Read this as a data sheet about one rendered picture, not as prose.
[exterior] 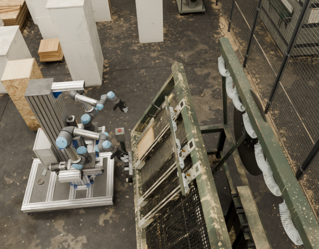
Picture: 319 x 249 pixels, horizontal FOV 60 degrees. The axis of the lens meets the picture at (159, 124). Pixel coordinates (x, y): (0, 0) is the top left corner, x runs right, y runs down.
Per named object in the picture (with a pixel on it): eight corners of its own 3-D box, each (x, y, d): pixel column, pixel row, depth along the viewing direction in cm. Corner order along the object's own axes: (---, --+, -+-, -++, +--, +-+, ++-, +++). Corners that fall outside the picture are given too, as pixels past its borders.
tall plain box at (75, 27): (78, 62, 634) (54, -17, 501) (105, 61, 636) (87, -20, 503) (74, 89, 575) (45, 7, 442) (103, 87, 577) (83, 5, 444)
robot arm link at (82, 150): (90, 151, 332) (87, 145, 322) (86, 161, 324) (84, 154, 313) (80, 150, 334) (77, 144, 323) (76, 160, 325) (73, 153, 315)
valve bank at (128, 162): (123, 157, 394) (120, 147, 376) (133, 156, 395) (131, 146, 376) (124, 189, 362) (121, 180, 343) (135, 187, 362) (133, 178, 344)
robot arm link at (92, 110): (87, 120, 367) (67, 88, 329) (92, 112, 376) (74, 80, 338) (94, 121, 362) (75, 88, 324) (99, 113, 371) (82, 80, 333)
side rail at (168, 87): (140, 129, 390) (134, 127, 386) (182, 71, 321) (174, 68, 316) (141, 132, 386) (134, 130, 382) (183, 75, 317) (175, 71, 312)
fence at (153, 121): (138, 142, 372) (135, 141, 370) (175, 94, 312) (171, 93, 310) (138, 145, 368) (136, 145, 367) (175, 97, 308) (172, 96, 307)
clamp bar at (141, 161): (139, 163, 349) (122, 160, 339) (192, 101, 274) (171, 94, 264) (140, 170, 343) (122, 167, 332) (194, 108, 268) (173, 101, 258)
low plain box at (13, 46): (8, 65, 635) (-13, 27, 563) (36, 63, 637) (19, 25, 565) (-6, 95, 570) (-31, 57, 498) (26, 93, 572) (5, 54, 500)
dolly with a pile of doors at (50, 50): (45, 50, 671) (41, 38, 647) (67, 48, 672) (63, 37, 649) (40, 65, 631) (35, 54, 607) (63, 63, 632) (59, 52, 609)
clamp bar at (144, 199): (142, 199, 317) (123, 197, 307) (202, 140, 243) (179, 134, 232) (143, 208, 311) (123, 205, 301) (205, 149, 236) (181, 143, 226)
